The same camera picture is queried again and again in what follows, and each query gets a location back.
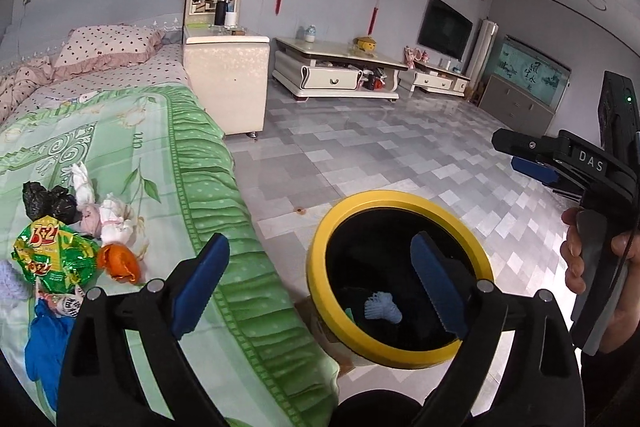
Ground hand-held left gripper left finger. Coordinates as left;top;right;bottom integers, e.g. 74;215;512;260
56;233;232;427

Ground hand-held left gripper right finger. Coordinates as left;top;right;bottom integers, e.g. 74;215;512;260
410;231;586;427

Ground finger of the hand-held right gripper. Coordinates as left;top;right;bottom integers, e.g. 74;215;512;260
511;156;560;188
491;128;563;158

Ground yellow rimmed black trash bin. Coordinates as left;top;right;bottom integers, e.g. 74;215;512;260
300;190;496;378

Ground knotted pink sock bundle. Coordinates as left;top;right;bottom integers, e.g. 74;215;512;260
80;203;109;236

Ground green snack packet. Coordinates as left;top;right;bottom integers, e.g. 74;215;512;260
12;219;102;296

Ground black plastic bag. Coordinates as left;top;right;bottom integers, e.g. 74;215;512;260
22;181;81;224

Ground person's right forearm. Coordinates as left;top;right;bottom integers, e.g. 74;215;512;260
580;307;640;423

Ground person's right hand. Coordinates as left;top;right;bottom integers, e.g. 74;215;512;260
560;207;640;354

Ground grey fish tank cabinet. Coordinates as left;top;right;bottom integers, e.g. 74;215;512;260
478;73;556;139

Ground light blue pleated wad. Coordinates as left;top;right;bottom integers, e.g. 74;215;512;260
364;292;403;326

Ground glass fish tank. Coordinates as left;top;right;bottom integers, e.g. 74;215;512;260
487;35;572;110

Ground orange peel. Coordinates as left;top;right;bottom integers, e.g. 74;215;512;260
97;243;142;284

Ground white standing air conditioner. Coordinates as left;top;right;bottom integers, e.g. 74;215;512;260
465;19;501;103

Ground white television stand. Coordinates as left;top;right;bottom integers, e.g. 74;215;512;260
397;59;474;97

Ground green floral blanket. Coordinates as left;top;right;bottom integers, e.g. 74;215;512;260
0;86;342;427

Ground red and white wrapper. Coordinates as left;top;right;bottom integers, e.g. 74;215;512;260
35;282;87;319

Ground small pink figurines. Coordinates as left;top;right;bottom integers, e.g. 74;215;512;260
405;47;431;69

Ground flat screen television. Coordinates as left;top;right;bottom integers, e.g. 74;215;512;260
417;0;474;60

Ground knotted white plastic bag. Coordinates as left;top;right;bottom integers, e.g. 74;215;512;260
70;162;97;206

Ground blue plastic bag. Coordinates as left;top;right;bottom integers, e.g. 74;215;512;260
25;302;77;414

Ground pale purple crumpled wad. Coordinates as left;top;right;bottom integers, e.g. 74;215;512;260
0;259;27;306

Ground cream nightstand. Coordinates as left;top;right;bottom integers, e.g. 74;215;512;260
182;27;271;140

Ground white tv console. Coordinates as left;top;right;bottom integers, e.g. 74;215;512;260
272;36;409;102

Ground polka dot bed sheet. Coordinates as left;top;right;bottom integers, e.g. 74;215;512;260
20;43;194;108

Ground polka dot ruffled pillow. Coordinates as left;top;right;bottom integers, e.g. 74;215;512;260
52;24;166;72

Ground pink polka dot quilt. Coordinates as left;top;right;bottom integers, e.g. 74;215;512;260
0;56;57;124

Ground cream organizer box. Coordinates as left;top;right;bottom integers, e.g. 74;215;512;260
186;0;244;28

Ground grey padded headboard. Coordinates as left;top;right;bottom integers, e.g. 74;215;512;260
0;0;190;64

